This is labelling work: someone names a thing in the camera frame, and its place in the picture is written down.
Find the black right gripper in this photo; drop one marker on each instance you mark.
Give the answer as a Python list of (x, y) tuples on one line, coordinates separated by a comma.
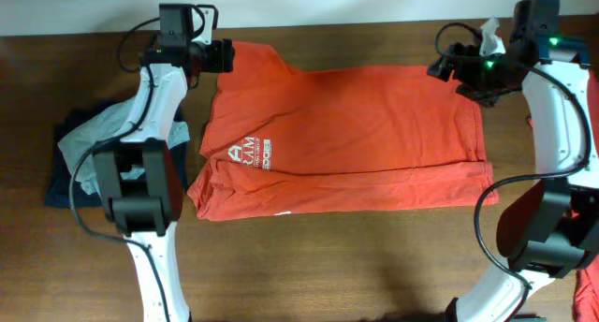
[(462, 74)]

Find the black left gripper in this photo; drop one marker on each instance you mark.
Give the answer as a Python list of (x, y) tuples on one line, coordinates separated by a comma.
[(221, 56)]

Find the orange printed t-shirt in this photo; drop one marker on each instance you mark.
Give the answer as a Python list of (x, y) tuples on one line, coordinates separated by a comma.
[(370, 138)]

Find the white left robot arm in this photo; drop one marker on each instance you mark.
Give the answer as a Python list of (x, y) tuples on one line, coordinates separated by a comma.
[(139, 185)]

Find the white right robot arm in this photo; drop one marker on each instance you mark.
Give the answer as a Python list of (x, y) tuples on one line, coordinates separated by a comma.
[(552, 229)]

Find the dark navy folded garment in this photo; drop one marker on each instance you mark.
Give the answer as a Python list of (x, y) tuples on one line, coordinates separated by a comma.
[(57, 193)]

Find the grey folded shirt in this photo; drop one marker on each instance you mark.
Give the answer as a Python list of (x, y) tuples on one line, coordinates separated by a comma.
[(105, 124)]

